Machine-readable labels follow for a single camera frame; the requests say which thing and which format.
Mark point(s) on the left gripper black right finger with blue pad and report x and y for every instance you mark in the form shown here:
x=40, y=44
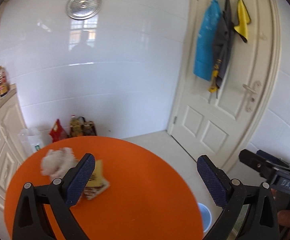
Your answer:
x=261, y=220

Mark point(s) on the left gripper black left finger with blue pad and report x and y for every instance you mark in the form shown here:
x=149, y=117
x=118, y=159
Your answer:
x=31, y=220

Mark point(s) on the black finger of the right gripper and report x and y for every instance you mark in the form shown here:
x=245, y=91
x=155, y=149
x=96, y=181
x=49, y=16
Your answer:
x=262, y=166
x=274, y=160

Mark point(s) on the white tissue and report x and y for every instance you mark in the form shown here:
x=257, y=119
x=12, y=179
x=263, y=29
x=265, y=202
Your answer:
x=56, y=163

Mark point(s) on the yellow snack wrapper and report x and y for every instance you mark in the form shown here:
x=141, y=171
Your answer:
x=96, y=183

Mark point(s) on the cream kitchen base cabinet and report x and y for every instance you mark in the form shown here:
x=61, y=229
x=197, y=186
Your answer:
x=12, y=154

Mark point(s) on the white panel door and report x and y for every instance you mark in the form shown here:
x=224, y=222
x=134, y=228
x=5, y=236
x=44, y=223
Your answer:
x=220, y=127

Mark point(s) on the light blue bucket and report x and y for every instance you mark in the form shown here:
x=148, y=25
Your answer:
x=206, y=217

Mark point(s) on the white plastic bag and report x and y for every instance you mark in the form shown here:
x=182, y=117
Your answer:
x=31, y=140

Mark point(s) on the red packaging bag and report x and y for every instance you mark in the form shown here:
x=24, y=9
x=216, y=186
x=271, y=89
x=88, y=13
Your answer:
x=57, y=132

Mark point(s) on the yellow cooking oil jug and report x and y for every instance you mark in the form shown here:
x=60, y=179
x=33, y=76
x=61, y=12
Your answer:
x=75, y=127

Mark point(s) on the round orange table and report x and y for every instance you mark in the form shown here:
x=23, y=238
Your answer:
x=146, y=199

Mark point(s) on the dark grey hanging apron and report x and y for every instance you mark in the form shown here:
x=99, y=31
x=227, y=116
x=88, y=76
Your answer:
x=222, y=47

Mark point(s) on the blue hanging apron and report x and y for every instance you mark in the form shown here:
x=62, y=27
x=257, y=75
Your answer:
x=203, y=64

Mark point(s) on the yellow black hanging cloth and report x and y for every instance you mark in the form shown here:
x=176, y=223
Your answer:
x=243, y=21

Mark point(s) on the brown oil bottle red label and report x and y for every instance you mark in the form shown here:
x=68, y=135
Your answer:
x=3, y=82

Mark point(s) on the door lever handle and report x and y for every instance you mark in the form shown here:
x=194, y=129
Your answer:
x=254, y=93

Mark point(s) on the round metal wall lid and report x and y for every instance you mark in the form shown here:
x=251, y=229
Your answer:
x=83, y=9

